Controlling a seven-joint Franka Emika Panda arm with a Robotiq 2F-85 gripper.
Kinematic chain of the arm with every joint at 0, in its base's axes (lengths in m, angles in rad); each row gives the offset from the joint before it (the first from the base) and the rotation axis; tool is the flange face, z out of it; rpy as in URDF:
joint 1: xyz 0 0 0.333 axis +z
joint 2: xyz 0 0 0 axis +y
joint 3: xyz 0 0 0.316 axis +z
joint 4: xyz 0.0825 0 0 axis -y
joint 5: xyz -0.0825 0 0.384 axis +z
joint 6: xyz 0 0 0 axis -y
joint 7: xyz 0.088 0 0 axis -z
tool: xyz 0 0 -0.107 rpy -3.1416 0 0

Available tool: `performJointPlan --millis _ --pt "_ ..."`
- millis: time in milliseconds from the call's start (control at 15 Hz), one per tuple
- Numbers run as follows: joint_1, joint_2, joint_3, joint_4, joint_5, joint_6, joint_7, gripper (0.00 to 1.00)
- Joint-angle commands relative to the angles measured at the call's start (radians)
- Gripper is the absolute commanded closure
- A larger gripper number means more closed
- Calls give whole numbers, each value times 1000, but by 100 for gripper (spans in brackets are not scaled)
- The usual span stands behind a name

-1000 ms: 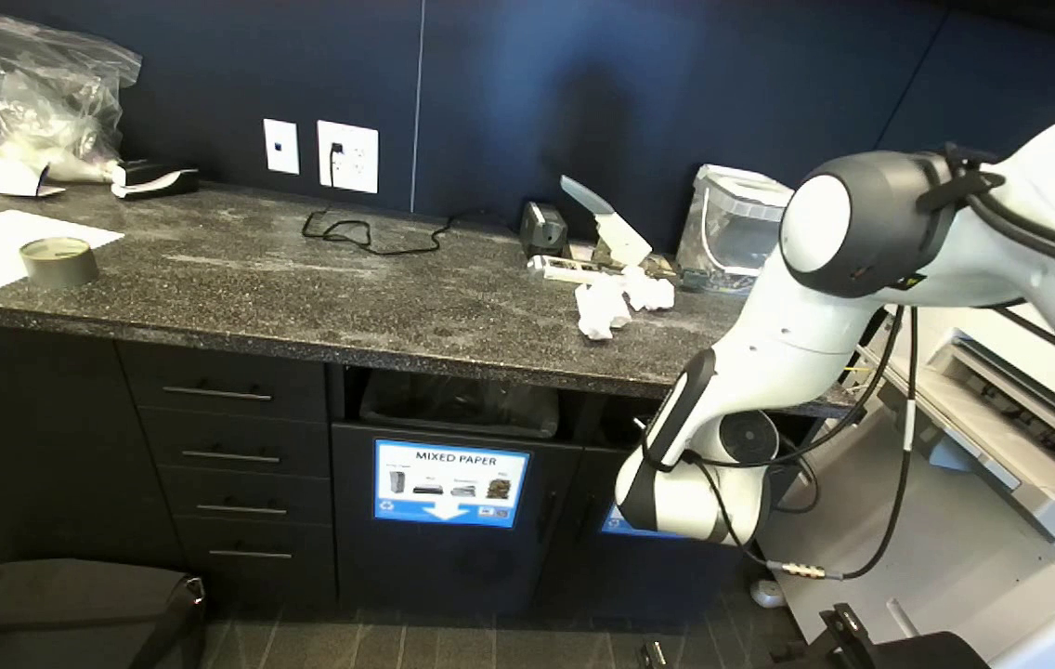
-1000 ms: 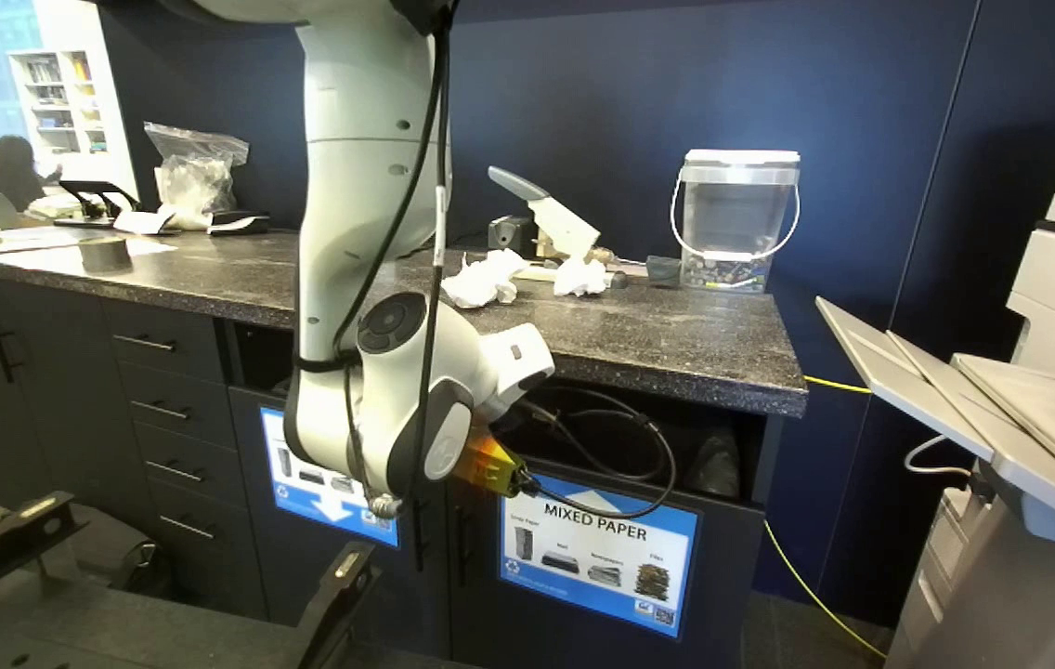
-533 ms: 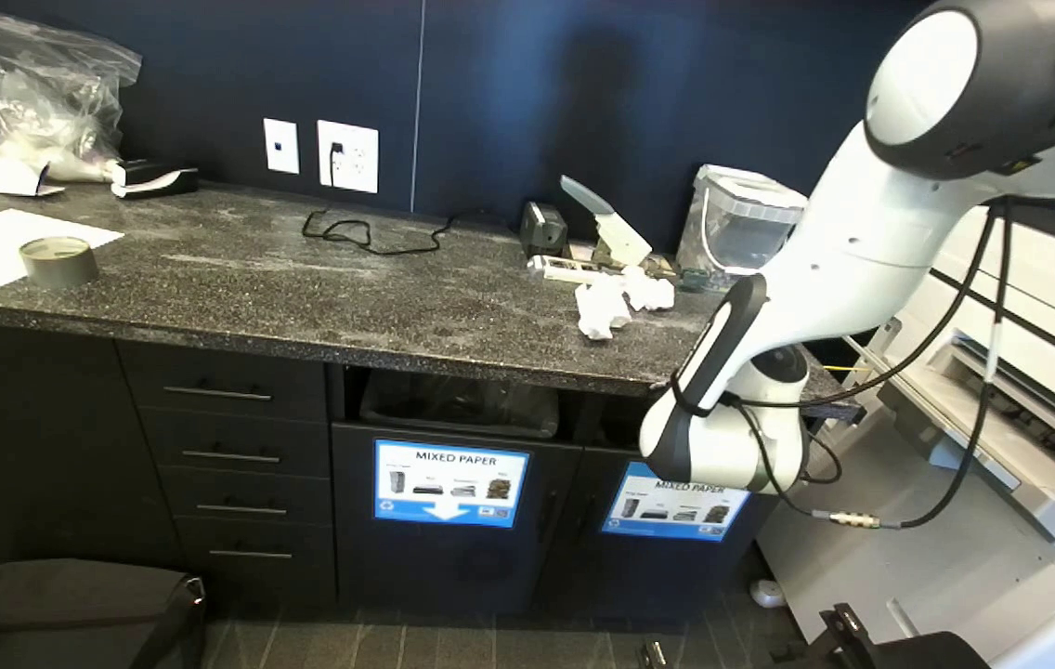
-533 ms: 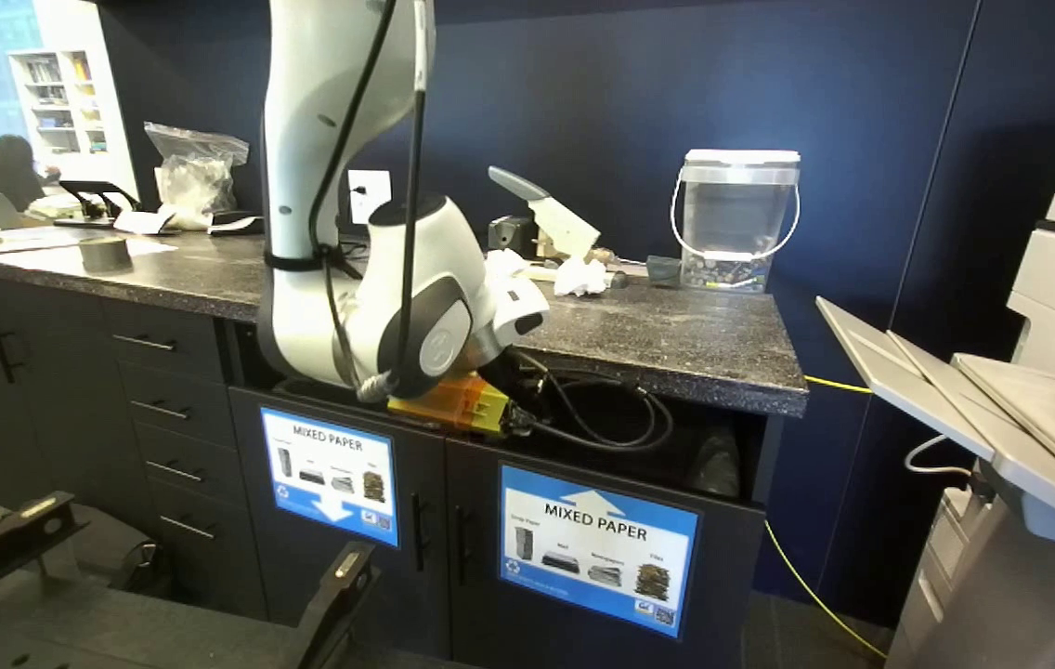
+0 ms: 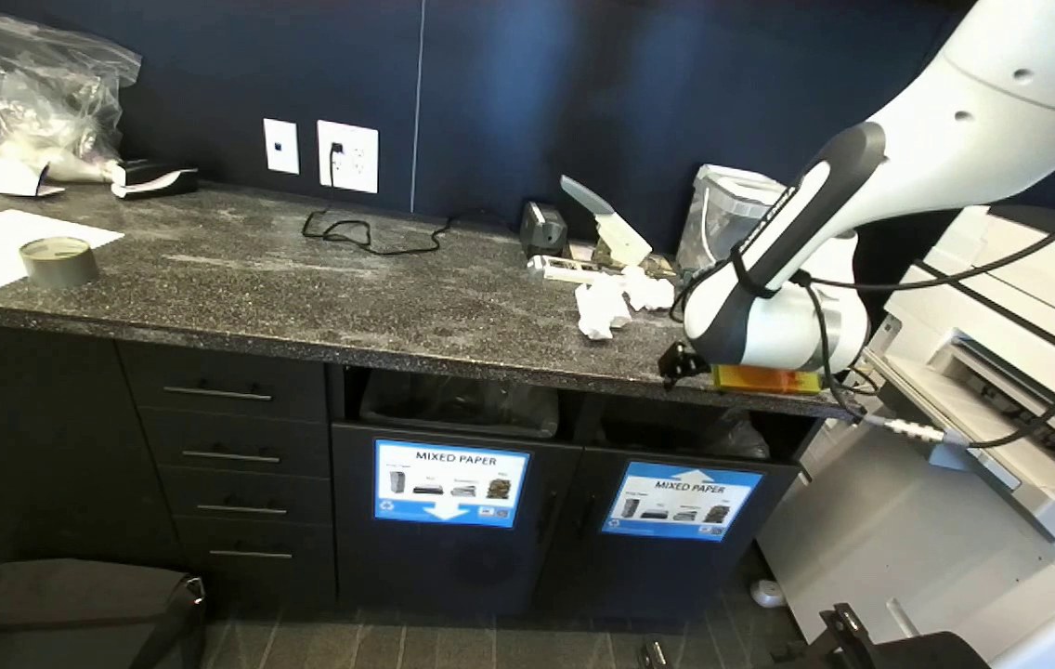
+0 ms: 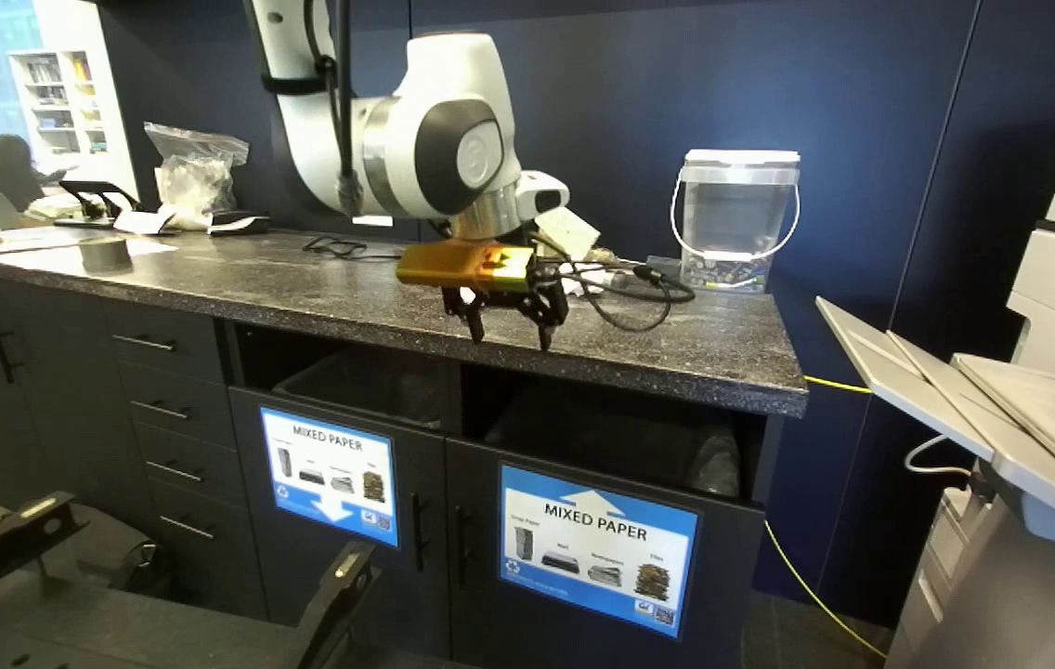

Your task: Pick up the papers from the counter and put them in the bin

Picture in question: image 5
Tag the small black white tool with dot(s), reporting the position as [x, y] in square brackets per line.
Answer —
[158, 180]

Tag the long white bar device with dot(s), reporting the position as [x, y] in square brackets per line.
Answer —
[557, 269]

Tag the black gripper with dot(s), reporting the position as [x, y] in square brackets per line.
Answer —
[679, 362]

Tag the black counter cabinet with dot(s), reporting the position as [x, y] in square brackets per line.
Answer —
[45, 448]

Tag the black bag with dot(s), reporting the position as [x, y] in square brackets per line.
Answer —
[66, 613]

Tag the small white paper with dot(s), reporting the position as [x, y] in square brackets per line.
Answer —
[650, 295]

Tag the black bin door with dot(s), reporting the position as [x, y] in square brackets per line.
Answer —
[453, 562]
[676, 582]

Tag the small black desk device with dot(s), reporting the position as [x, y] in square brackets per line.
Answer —
[544, 229]

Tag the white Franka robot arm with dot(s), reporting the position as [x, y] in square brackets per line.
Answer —
[995, 113]

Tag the large white office printer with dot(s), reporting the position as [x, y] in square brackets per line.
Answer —
[984, 520]

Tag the orange wrist camera bar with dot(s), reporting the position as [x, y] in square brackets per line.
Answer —
[752, 376]

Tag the large white wall plate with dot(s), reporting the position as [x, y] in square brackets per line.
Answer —
[347, 157]

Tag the small metal floor object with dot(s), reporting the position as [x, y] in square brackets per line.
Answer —
[655, 653]

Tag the small white wall outlet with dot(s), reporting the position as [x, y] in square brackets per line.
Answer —
[281, 145]

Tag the bin with black liner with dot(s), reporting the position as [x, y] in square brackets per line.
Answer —
[676, 432]
[456, 401]

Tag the blue mixed paper sign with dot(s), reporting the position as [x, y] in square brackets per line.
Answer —
[679, 504]
[451, 486]

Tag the clear plastic cup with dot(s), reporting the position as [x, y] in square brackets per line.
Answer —
[725, 210]

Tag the white round door stop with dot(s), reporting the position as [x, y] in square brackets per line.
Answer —
[765, 596]

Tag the grey tape roll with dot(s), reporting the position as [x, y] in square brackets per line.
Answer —
[59, 259]

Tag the clear plastic bag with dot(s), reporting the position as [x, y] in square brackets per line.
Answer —
[45, 88]

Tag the black stand piece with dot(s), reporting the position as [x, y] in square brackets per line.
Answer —
[874, 648]

